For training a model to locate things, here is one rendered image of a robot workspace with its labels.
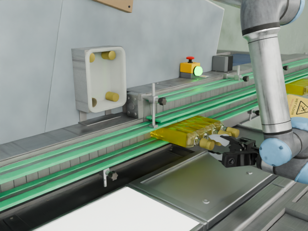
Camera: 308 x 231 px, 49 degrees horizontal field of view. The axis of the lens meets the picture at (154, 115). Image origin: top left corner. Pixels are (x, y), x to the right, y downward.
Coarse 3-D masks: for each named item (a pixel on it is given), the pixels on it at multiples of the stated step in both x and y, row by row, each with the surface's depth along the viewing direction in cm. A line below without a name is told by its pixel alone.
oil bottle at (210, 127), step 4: (184, 120) 139; (188, 120) 139; (192, 120) 139; (196, 120) 139; (192, 124) 136; (196, 124) 135; (200, 124) 134; (204, 124) 134; (208, 124) 134; (212, 124) 134; (208, 128) 131; (212, 128) 132; (208, 132) 131; (212, 132) 131
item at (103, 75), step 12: (108, 48) 118; (120, 48) 122; (96, 60) 124; (108, 60) 128; (120, 60) 125; (96, 72) 125; (108, 72) 129; (120, 72) 127; (96, 84) 126; (108, 84) 131; (120, 84) 128; (96, 96) 128; (120, 96) 130; (96, 108) 121; (108, 108) 124
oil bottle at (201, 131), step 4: (172, 124) 136; (176, 124) 135; (180, 124) 135; (184, 124) 135; (188, 124) 135; (188, 128) 130; (192, 128) 130; (196, 128) 130; (200, 128) 130; (204, 128) 130; (200, 132) 127; (204, 132) 128; (200, 136) 127
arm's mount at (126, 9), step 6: (96, 0) 120; (102, 0) 121; (108, 0) 122; (114, 0) 124; (120, 0) 126; (126, 0) 128; (132, 0) 130; (114, 6) 125; (120, 6) 127; (126, 6) 129; (126, 12) 132
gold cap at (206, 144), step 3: (204, 138) 122; (201, 141) 121; (204, 141) 121; (207, 141) 120; (210, 141) 120; (213, 141) 120; (201, 144) 121; (204, 144) 120; (207, 144) 119; (210, 144) 119; (213, 144) 121; (201, 147) 122; (204, 147) 121; (207, 147) 120; (210, 147) 120; (213, 147) 121
